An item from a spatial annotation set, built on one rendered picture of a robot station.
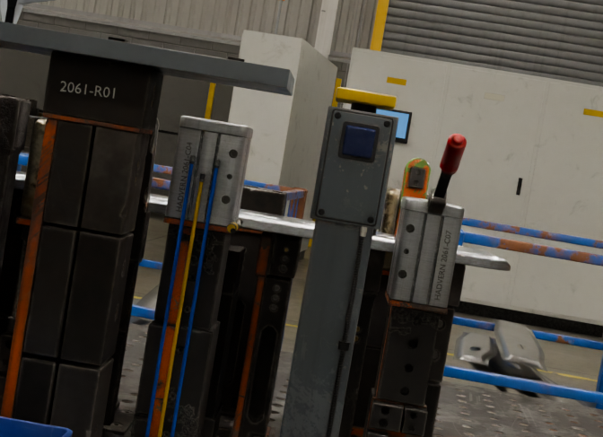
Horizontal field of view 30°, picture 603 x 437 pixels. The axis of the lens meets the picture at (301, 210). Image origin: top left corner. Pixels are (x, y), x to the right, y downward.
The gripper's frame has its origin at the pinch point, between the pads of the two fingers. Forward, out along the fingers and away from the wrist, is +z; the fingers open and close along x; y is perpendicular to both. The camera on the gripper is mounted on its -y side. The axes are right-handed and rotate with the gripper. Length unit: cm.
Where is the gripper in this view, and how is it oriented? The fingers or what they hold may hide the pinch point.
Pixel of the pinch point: (0, 13)
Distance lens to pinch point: 119.5
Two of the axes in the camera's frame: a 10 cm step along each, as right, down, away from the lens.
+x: 1.5, -0.3, 9.9
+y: 9.7, 1.7, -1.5
